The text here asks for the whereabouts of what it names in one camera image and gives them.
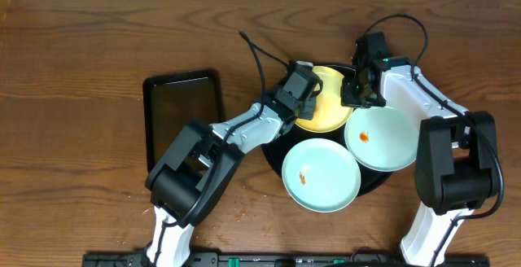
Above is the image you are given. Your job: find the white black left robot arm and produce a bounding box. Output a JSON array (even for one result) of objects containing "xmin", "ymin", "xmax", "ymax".
[{"xmin": 145, "ymin": 85, "xmax": 322, "ymax": 266}]

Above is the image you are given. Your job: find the yellow plate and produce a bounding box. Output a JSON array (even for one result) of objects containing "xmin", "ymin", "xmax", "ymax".
[{"xmin": 296, "ymin": 66, "xmax": 353, "ymax": 133}]

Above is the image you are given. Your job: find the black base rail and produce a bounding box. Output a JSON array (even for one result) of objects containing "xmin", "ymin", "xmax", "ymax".
[{"xmin": 81, "ymin": 251, "xmax": 492, "ymax": 267}]

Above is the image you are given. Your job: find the round black tray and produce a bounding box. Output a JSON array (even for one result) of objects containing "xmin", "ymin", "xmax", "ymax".
[{"xmin": 261, "ymin": 124, "xmax": 392, "ymax": 197}]

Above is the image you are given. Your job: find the black rectangular water tray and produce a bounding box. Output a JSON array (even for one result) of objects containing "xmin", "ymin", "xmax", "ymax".
[{"xmin": 142, "ymin": 68, "xmax": 225, "ymax": 171}]

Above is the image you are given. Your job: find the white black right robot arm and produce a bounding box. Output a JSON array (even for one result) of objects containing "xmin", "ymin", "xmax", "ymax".
[{"xmin": 341, "ymin": 55, "xmax": 505, "ymax": 266}]

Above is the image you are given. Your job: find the pale green plate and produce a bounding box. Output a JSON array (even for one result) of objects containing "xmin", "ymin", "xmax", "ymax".
[{"xmin": 344, "ymin": 107, "xmax": 419, "ymax": 172}]

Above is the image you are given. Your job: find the pale blue plate front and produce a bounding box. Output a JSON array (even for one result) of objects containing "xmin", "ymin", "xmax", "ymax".
[{"xmin": 282, "ymin": 138, "xmax": 361, "ymax": 213}]

